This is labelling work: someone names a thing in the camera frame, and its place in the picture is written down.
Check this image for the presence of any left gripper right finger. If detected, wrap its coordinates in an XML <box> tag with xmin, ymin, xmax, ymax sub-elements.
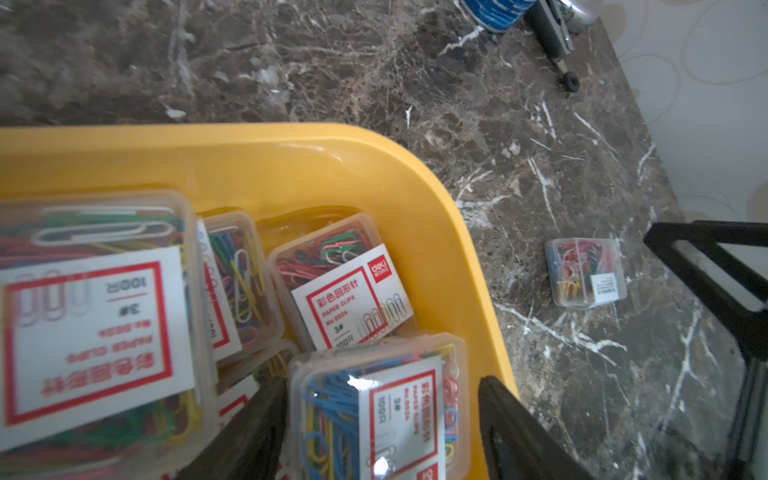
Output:
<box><xmin>478</xmin><ymin>376</ymin><xmax>592</xmax><ymax>480</ymax></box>

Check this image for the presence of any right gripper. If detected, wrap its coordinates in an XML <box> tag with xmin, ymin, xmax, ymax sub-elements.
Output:
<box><xmin>644</xmin><ymin>220</ymin><xmax>767</xmax><ymax>479</ymax></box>

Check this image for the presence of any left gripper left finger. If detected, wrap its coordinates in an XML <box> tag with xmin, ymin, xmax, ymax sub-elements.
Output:
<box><xmin>176</xmin><ymin>378</ymin><xmax>288</xmax><ymax>480</ymax></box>

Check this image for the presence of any yellow plastic storage tray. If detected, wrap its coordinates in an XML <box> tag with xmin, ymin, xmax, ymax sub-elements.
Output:
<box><xmin>1</xmin><ymin>123</ymin><xmax>515</xmax><ymax>479</ymax></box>

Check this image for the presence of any black tool on table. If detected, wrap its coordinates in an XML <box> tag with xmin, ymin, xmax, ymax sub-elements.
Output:
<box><xmin>525</xmin><ymin>0</ymin><xmax>580</xmax><ymax>93</ymax></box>

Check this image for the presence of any blue tin can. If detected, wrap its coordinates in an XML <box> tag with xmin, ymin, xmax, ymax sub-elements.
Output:
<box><xmin>460</xmin><ymin>0</ymin><xmax>536</xmax><ymax>33</ymax></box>

